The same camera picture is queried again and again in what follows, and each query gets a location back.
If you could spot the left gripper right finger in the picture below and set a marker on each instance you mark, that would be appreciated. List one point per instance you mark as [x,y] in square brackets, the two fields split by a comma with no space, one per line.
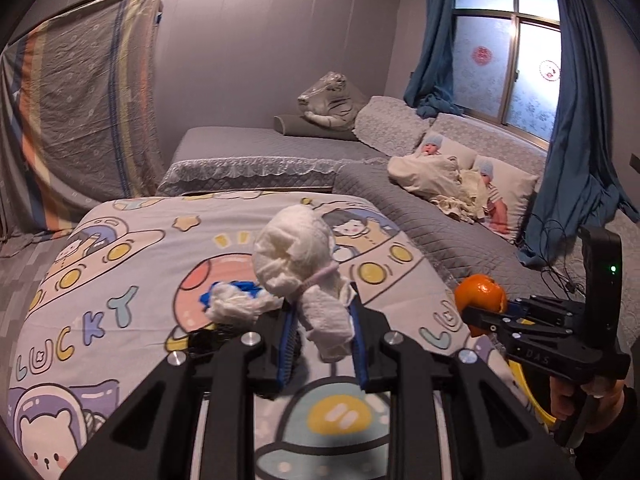
[359,346]

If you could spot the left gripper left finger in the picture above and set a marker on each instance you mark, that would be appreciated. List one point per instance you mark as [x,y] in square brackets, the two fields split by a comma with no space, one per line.
[286,347]

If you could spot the blue plastic glove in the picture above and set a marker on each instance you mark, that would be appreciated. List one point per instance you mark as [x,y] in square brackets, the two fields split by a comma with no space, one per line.
[235,293]

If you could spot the black plastic bag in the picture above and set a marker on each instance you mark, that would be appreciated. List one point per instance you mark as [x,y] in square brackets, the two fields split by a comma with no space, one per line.
[209,339]

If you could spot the yellow round trash bin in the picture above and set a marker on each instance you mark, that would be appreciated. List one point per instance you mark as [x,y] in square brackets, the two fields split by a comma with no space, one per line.
[543,416]

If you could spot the blue curtain right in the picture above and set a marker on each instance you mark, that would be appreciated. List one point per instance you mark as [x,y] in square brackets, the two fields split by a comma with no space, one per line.
[580,186]

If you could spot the blue curtain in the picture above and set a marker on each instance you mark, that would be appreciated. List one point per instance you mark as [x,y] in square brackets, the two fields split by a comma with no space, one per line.
[580,186]
[430,90]

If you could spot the cream crumpled blanket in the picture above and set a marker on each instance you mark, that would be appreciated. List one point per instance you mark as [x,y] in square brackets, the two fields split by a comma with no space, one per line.
[459,193]

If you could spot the baby print pillow right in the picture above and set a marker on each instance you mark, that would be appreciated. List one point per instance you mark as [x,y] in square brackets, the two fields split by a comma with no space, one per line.
[509,190]

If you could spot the baby print pillow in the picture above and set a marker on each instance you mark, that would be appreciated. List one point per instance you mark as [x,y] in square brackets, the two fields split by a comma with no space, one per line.
[509,190]
[437,144]

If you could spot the baby print pillow left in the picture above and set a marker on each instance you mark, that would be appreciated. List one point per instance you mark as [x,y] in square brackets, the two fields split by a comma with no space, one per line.
[437,144]

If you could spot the cartoon print bed cover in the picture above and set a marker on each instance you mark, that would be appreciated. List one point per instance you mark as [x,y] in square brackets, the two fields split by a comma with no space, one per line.
[123,294]

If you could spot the grey bolster pillow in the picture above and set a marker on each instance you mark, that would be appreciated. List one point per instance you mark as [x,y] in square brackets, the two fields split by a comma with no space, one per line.
[294,125]

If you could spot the grey quilted sofa bed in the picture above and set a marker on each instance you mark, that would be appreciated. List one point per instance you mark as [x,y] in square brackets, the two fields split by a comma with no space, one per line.
[210,159]

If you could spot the white tiger plush toy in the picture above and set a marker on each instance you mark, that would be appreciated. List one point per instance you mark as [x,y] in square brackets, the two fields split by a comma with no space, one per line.
[332,102]

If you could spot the blue curtain left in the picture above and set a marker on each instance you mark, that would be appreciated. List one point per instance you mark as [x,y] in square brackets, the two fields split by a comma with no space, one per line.
[430,90]

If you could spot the striped sheet covered wardrobe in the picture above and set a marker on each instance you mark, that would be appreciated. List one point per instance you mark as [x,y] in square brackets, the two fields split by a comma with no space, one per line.
[77,114]

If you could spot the window with frosted glass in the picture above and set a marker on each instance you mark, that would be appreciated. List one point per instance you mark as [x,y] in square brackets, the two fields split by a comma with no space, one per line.
[506,64]

